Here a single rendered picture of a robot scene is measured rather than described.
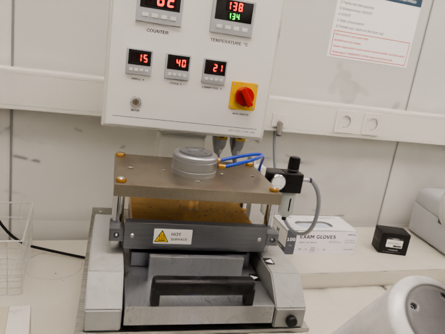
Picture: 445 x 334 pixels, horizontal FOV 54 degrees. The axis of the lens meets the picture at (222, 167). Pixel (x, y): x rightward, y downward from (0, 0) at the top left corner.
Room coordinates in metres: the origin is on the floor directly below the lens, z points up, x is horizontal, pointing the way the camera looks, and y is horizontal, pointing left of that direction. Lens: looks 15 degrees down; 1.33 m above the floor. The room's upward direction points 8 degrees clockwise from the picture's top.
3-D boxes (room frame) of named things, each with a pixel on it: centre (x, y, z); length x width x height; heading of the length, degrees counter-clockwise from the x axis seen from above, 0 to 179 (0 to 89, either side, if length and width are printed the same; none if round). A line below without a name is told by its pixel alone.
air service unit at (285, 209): (0.92, -0.13, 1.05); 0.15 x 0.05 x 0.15; 105
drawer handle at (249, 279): (0.56, 0.00, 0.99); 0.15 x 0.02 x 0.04; 105
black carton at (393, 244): (1.27, -0.55, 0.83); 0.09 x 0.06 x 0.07; 92
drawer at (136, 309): (0.70, 0.04, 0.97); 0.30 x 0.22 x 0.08; 15
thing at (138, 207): (0.74, 0.04, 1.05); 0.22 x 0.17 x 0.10; 105
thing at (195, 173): (0.78, 0.04, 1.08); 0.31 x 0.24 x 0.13; 105
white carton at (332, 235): (1.22, -0.29, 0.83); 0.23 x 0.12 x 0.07; 108
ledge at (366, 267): (1.29, -0.52, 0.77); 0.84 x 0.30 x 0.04; 110
